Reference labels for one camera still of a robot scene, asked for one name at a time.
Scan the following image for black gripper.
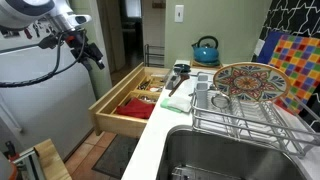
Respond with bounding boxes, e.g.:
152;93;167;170
65;29;106;72

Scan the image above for colourful patterned ceramic plate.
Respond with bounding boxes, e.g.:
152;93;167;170
212;62;292;103

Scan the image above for black drawer utensils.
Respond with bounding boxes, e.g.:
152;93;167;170
136;79;153;91

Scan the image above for red cloth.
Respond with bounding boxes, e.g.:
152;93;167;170
115;97;156;120

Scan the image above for wooden cutlery drawer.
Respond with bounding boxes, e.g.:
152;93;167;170
88;62;171;139

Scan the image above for white refrigerator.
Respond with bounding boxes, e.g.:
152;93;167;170
0;19;98;162

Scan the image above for metal drawer cutlery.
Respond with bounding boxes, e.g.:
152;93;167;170
138;94;160;103

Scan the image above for grey metal utensil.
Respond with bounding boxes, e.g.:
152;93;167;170
165;74;180;91

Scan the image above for black utensils on counter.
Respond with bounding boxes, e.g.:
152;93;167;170
168;73;191;98

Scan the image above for small black pan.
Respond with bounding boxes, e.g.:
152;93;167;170
173;63;192;75

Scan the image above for green white sponge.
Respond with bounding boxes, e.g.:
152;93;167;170
159;96;193;114

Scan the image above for dark floor mat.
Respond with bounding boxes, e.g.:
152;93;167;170
91;133;140;180

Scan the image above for wooden trivet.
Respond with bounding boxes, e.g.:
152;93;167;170
189;59;224;70

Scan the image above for grey cutlery caddy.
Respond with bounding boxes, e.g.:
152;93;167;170
194;73;210;110

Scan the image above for red black clamp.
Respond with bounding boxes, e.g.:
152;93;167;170
4;140;20;162

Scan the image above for small metal strainer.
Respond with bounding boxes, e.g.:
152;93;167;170
210;92;232;110

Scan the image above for stainless steel sink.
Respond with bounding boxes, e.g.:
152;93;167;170
156;124;309;180

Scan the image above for blue cutting board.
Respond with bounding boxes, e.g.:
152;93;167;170
256;30;288;65

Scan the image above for black wire shelf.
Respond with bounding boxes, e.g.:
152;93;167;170
143;43;166;69

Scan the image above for wooden wall hook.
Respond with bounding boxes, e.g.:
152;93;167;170
151;1;167;10

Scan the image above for white light switch plate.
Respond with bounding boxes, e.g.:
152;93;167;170
174;4;185;24

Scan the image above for teal kettle black handle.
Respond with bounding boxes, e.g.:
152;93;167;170
191;35;221;65

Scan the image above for metal bracket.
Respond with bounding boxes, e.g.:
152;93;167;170
11;146;46;180

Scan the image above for metal wire dish rack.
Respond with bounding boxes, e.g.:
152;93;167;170
189;71;320;158

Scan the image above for white wall outlet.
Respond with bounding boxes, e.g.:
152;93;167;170
253;38;266;56

